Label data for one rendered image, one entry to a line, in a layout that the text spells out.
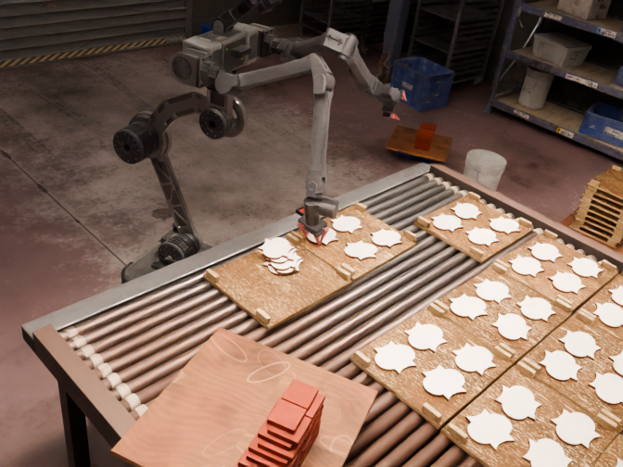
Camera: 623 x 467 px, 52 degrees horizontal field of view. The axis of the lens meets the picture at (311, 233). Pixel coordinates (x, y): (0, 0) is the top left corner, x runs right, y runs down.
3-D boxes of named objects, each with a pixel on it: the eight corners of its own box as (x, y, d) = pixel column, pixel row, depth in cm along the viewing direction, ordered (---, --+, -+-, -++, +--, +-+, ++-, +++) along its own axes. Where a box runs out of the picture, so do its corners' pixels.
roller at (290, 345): (134, 433, 175) (133, 421, 172) (504, 219, 299) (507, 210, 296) (145, 445, 172) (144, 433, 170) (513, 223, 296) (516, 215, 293)
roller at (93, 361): (79, 370, 191) (78, 358, 189) (451, 191, 315) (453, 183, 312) (87, 379, 189) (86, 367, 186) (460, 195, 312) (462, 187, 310)
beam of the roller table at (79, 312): (22, 338, 201) (19, 324, 198) (420, 171, 333) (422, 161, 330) (35, 354, 197) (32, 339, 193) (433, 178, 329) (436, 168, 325)
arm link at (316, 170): (322, 76, 239) (311, 73, 229) (336, 77, 237) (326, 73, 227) (312, 192, 245) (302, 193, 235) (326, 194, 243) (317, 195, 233)
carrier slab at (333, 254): (286, 239, 255) (286, 235, 254) (353, 208, 281) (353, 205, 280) (353, 283, 236) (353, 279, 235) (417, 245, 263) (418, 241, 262)
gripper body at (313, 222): (316, 234, 242) (315, 220, 237) (297, 222, 248) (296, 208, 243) (328, 226, 245) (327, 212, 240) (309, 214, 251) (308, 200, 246)
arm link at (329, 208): (316, 180, 243) (308, 180, 235) (345, 186, 239) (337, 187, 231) (310, 210, 245) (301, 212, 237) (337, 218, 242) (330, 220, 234)
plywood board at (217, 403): (110, 455, 151) (110, 450, 150) (219, 331, 191) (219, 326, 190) (303, 549, 138) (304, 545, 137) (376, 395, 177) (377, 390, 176)
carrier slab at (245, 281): (202, 277, 228) (202, 273, 227) (286, 240, 254) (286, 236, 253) (268, 331, 209) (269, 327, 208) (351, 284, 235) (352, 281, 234)
